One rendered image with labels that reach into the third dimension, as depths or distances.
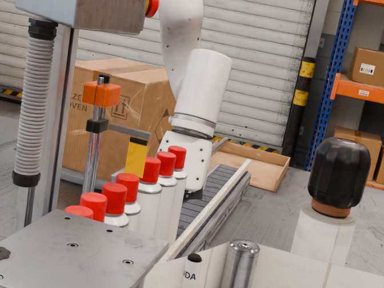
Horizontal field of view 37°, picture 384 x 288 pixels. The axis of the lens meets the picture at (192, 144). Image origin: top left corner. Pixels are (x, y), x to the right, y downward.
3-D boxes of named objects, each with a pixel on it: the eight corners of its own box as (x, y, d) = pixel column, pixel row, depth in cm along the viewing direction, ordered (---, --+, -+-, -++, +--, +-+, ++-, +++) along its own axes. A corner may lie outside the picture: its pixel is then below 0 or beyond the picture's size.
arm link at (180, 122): (166, 110, 108) (162, 125, 108) (211, 120, 106) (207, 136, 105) (176, 118, 116) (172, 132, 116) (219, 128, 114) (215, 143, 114)
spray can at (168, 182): (154, 275, 98) (175, 161, 93) (127, 266, 100) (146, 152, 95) (166, 264, 103) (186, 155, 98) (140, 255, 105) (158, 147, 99)
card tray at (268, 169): (275, 192, 171) (278, 179, 170) (191, 170, 177) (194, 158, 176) (287, 168, 199) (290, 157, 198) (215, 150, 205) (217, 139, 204)
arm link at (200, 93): (168, 115, 115) (178, 111, 106) (186, 51, 116) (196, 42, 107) (208, 127, 117) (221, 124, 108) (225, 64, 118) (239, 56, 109)
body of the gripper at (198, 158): (161, 120, 108) (145, 179, 107) (214, 133, 106) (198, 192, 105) (171, 127, 115) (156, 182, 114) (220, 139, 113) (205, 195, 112)
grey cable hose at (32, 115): (30, 190, 73) (49, 22, 68) (5, 183, 74) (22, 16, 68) (44, 183, 76) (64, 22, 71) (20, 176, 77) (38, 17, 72)
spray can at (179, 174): (167, 264, 103) (187, 154, 98) (140, 256, 104) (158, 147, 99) (176, 253, 108) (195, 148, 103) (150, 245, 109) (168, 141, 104)
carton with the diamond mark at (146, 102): (129, 188, 146) (146, 83, 139) (49, 163, 154) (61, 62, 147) (176, 163, 173) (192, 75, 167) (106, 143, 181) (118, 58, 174)
